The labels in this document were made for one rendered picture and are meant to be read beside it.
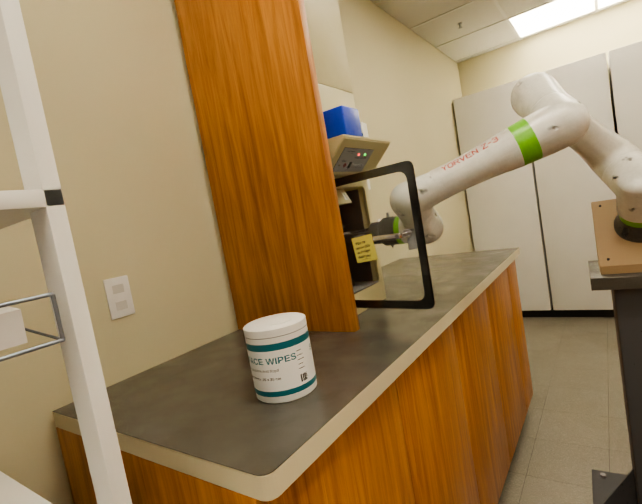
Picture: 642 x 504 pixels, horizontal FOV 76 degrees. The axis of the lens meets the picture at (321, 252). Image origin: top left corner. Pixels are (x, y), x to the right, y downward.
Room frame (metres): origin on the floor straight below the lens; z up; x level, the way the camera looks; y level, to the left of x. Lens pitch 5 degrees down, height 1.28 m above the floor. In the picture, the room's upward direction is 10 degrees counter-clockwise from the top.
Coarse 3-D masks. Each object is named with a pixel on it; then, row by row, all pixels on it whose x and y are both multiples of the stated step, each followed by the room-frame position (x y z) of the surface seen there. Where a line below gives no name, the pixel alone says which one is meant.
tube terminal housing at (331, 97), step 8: (320, 88) 1.35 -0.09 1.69; (328, 88) 1.40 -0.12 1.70; (320, 96) 1.35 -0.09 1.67; (328, 96) 1.39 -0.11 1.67; (336, 96) 1.43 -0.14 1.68; (344, 96) 1.48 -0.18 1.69; (352, 96) 1.52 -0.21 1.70; (328, 104) 1.38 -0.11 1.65; (336, 104) 1.42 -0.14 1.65; (344, 104) 1.47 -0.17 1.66; (352, 104) 1.52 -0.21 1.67; (336, 176) 1.36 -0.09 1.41; (360, 312) 1.36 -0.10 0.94
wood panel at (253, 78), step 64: (192, 0) 1.39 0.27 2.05; (256, 0) 1.24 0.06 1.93; (192, 64) 1.42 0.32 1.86; (256, 64) 1.26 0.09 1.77; (256, 128) 1.29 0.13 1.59; (320, 128) 1.16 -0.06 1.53; (256, 192) 1.32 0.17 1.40; (320, 192) 1.18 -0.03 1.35; (256, 256) 1.35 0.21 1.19; (320, 256) 1.20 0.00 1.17; (320, 320) 1.22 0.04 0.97
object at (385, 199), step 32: (352, 192) 1.20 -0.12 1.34; (384, 192) 1.12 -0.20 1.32; (416, 192) 1.06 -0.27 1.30; (352, 224) 1.21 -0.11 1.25; (384, 224) 1.13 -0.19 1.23; (416, 224) 1.07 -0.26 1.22; (352, 256) 1.22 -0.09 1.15; (384, 256) 1.15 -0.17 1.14; (416, 256) 1.08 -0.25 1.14; (384, 288) 1.16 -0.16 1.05; (416, 288) 1.09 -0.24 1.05
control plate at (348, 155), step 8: (344, 152) 1.26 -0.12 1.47; (352, 152) 1.30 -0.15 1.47; (360, 152) 1.34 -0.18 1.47; (368, 152) 1.38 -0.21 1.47; (344, 160) 1.29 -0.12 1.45; (352, 160) 1.33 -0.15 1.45; (360, 160) 1.37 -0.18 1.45; (336, 168) 1.29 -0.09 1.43; (344, 168) 1.33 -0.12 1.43; (352, 168) 1.37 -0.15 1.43; (360, 168) 1.41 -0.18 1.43
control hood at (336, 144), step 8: (336, 136) 1.22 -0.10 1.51; (344, 136) 1.21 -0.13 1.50; (352, 136) 1.25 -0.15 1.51; (360, 136) 1.29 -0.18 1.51; (328, 144) 1.24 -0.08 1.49; (336, 144) 1.22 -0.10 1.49; (344, 144) 1.23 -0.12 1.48; (352, 144) 1.27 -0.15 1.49; (360, 144) 1.31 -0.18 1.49; (368, 144) 1.35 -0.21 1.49; (376, 144) 1.39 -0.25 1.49; (384, 144) 1.43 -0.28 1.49; (336, 152) 1.23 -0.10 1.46; (376, 152) 1.43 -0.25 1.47; (384, 152) 1.48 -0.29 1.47; (336, 160) 1.26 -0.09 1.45; (368, 160) 1.42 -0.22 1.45; (376, 160) 1.47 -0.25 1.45; (368, 168) 1.46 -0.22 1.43
